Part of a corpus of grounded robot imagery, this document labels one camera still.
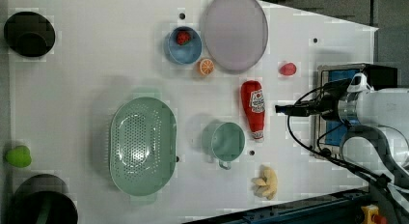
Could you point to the red plush ketchup bottle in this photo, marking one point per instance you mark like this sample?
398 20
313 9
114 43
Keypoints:
254 107

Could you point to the lilac round plate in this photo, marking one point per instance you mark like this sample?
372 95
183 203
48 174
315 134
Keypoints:
235 33

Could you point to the yellow red emergency button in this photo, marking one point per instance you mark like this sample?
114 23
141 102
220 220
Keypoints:
372 215

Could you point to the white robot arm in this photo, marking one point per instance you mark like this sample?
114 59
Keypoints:
366 130

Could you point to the orange slice toy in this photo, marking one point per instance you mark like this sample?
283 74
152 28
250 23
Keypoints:
206 67

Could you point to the lower black round fixture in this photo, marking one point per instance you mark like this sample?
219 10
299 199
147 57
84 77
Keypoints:
43 199

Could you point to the green perforated strainer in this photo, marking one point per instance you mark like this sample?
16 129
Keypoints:
143 137

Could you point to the red toy strawberry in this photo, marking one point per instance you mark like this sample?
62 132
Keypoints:
183 37

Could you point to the green mug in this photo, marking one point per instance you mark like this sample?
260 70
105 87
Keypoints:
224 141

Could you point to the silver toaster oven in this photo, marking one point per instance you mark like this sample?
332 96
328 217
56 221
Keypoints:
328 134

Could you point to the red toy fruit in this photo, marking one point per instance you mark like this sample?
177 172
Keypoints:
288 69

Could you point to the yellow toy banana bunch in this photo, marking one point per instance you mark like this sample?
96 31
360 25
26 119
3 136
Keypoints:
266 184

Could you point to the blue bowl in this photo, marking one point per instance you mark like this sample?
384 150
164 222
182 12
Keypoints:
183 54

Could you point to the upper black round fixture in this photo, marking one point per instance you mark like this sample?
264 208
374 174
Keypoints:
29 34

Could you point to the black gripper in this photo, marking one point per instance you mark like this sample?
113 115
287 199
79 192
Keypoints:
324 104

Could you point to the green toy pepper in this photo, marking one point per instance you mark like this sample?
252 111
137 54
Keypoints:
19 157

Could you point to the black round fixture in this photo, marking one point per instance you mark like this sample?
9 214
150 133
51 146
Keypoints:
43 199
29 34

